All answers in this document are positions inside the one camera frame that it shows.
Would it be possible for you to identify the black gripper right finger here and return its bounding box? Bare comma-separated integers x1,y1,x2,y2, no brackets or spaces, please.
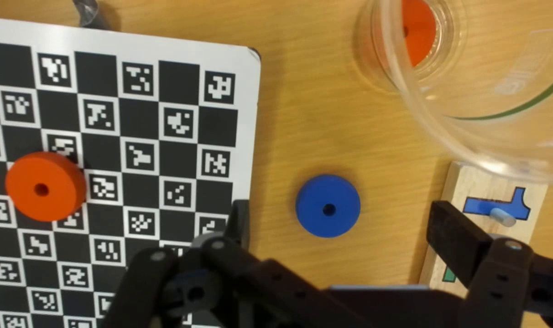
426,200,553,328

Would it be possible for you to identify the black white checkered marker board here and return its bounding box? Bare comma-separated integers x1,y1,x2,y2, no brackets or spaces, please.
0,16,262,328

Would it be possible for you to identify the small gray knob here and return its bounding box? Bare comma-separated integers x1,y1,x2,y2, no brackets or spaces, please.
72,0,105,27

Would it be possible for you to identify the blue disc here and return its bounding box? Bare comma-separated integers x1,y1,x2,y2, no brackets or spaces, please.
293,173,363,238

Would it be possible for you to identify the wooden number puzzle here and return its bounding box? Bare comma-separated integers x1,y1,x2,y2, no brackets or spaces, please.
417,160,551,298

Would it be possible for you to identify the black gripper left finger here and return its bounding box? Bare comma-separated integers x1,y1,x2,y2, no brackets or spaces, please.
100,198,350,328

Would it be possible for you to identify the clear plastic cup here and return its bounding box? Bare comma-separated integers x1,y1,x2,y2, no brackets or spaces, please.
353,0,553,183

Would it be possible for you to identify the orange disc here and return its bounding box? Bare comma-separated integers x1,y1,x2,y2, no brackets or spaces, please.
3,151,87,224
401,0,437,67

